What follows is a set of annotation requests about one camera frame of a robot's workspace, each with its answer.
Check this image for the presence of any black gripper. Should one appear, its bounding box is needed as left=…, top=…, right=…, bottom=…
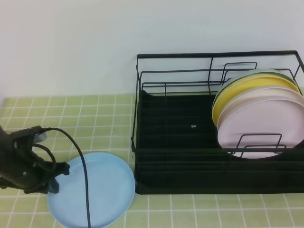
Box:
left=0, top=126, right=70, bottom=194

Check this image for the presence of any light blue plate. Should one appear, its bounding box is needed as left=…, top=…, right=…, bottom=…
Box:
left=47, top=152, right=135, bottom=228

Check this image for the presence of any cream plate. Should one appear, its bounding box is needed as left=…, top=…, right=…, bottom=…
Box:
left=217, top=86, right=304, bottom=129

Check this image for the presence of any pink plate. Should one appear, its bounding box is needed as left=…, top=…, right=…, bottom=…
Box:
left=218, top=96, right=304, bottom=149

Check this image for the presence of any yellow plate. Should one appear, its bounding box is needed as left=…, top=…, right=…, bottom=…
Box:
left=212, top=73, right=300, bottom=126

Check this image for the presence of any green plate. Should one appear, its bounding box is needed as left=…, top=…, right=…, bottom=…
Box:
left=212, top=69, right=299, bottom=106

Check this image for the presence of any green checkered tablecloth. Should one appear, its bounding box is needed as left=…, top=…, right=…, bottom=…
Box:
left=0, top=94, right=304, bottom=228

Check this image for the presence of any black cable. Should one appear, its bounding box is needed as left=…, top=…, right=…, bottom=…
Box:
left=33, top=127, right=92, bottom=228

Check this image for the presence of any black wire dish rack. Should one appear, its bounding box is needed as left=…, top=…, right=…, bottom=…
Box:
left=131, top=50, right=304, bottom=194

